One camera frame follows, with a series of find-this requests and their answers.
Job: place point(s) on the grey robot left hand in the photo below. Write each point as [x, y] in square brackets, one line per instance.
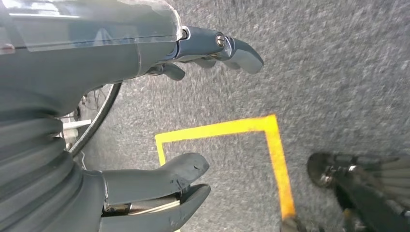
[80, 57]

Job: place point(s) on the ribbed grey left arm sleeve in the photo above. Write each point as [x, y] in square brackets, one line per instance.
[29, 166]

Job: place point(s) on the black robot foot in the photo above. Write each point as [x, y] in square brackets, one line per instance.
[368, 198]

